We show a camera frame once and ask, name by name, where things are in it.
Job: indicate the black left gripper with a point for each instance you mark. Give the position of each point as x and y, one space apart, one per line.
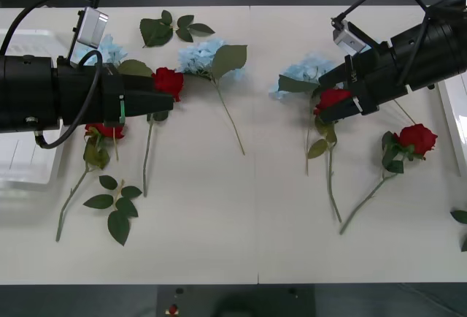
69 90

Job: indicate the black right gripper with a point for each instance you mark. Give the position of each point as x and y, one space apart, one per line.
379 79

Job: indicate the red rose with green stem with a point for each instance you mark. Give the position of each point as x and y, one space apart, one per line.
107 131
168 79
417 138
333 98

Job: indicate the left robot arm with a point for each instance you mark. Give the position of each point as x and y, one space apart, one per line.
25 94

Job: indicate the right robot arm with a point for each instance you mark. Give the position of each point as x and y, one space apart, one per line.
438 50

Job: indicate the loose green leaf twig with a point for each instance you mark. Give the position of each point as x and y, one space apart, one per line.
155 30
460 216
118 225

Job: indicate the shallow white plastic box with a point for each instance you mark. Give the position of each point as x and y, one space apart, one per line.
22 163
456 130

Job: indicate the red round button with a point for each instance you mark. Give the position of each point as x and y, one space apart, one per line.
172 309

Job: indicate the dark robot torso panel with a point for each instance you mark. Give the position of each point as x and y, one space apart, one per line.
237 298

